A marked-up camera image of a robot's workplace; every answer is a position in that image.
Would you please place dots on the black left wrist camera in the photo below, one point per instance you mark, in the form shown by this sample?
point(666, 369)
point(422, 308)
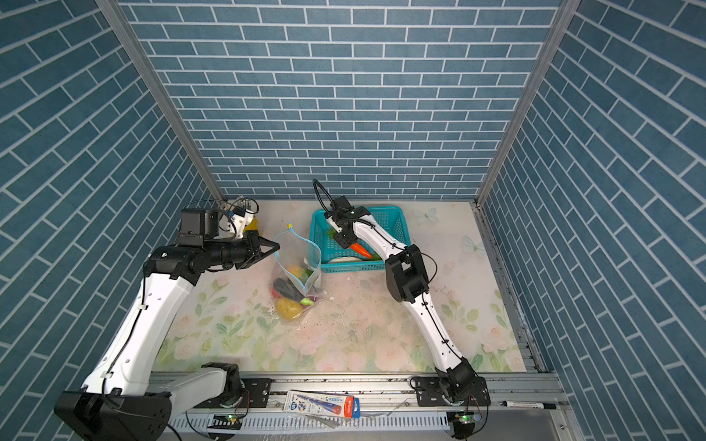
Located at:
point(199, 226)

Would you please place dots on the teal plastic basket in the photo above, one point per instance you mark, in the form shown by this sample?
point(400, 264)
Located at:
point(390, 218)

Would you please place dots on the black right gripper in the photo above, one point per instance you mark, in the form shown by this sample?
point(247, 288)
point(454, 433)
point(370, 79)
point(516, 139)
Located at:
point(340, 241)

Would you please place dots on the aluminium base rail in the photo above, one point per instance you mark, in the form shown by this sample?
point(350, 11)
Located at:
point(389, 402)

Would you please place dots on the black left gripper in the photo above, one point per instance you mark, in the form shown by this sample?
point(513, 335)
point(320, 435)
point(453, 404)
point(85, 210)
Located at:
point(254, 254)

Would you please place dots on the orange toy carrot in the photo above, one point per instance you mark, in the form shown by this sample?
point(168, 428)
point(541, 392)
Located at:
point(361, 250)

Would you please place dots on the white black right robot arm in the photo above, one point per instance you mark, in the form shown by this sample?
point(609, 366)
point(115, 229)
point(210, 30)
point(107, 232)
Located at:
point(408, 282)

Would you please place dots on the toy corn cob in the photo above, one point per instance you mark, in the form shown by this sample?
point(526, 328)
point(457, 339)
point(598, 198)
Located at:
point(300, 272)

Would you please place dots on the clear zip top bag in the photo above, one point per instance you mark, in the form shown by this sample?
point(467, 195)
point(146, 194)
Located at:
point(296, 284)

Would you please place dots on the black toy eggplant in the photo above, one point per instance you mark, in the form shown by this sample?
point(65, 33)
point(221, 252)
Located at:
point(283, 288)

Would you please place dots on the black marker on rail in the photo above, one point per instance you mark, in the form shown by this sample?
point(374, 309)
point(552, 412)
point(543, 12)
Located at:
point(528, 405)

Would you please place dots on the yellow metal pen bucket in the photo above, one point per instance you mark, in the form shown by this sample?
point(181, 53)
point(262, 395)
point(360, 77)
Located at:
point(252, 225)

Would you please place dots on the yellow toy potato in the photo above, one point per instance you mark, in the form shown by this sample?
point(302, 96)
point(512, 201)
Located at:
point(288, 310)

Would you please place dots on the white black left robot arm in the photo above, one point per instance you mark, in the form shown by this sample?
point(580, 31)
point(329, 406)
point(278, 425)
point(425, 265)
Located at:
point(114, 402)

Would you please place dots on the white toy radish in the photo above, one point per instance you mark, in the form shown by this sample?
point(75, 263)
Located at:
point(345, 260)

